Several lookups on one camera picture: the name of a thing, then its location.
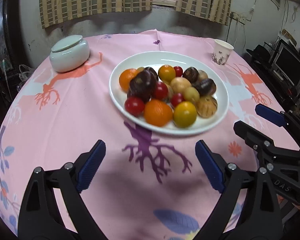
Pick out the striped pepino melon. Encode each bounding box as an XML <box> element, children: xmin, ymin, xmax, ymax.
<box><xmin>196</xmin><ymin>96</ymin><xmax>218</xmax><ymax>119</ymax></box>

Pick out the dark water chestnut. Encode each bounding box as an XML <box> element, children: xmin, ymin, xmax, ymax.
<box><xmin>127</xmin><ymin>69</ymin><xmax>157</xmax><ymax>103</ymax></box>
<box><xmin>192</xmin><ymin>78</ymin><xmax>217</xmax><ymax>96</ymax></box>
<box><xmin>183</xmin><ymin>67</ymin><xmax>199</xmax><ymax>83</ymax></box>
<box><xmin>145</xmin><ymin>67</ymin><xmax>159</xmax><ymax>81</ymax></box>

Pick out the green yellow citrus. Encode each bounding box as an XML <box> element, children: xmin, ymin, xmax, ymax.
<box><xmin>173</xmin><ymin>101</ymin><xmax>197</xmax><ymax>128</ymax></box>

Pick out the brown pepino melon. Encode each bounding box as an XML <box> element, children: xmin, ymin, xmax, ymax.
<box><xmin>197</xmin><ymin>70</ymin><xmax>209</xmax><ymax>81</ymax></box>

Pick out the red tomato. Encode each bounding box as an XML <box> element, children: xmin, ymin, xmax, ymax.
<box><xmin>170</xmin><ymin>93</ymin><xmax>185</xmax><ymax>108</ymax></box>
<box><xmin>152</xmin><ymin>82</ymin><xmax>168</xmax><ymax>101</ymax></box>
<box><xmin>173</xmin><ymin>66</ymin><xmax>183</xmax><ymax>77</ymax></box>
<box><xmin>125</xmin><ymin>96</ymin><xmax>145</xmax><ymax>116</ymax></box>

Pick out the pale pepino melon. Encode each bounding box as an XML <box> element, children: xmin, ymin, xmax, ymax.
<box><xmin>170</xmin><ymin>77</ymin><xmax>191</xmax><ymax>94</ymax></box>

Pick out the orange mandarin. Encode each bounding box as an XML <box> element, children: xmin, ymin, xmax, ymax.
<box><xmin>143</xmin><ymin>99</ymin><xmax>173</xmax><ymax>127</ymax></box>
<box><xmin>119</xmin><ymin>68</ymin><xmax>139</xmax><ymax>93</ymax></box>

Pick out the yellow orange citrus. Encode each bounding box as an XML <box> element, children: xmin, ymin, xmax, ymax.
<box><xmin>158</xmin><ymin>64</ymin><xmax>176</xmax><ymax>83</ymax></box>

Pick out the brownish pepino melon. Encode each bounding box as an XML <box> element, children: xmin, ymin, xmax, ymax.
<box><xmin>165</xmin><ymin>83</ymin><xmax>174</xmax><ymax>102</ymax></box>

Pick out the computer monitor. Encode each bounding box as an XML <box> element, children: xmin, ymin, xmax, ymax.
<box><xmin>274</xmin><ymin>46</ymin><xmax>300</xmax><ymax>86</ymax></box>

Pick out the floral paper cup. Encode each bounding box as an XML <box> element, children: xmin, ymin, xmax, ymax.
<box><xmin>212</xmin><ymin>39</ymin><xmax>234</xmax><ymax>66</ymax></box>

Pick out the pink patterned tablecloth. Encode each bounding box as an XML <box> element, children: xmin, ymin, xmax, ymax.
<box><xmin>0</xmin><ymin>30</ymin><xmax>298</xmax><ymax>239</ymax></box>

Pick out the white oval plate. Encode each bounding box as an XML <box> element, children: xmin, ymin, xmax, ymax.
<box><xmin>109</xmin><ymin>51</ymin><xmax>229</xmax><ymax>136</ymax></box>

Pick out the white lidded ceramic jar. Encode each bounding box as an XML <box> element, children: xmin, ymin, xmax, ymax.
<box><xmin>49</xmin><ymin>35</ymin><xmax>90</xmax><ymax>73</ymax></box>

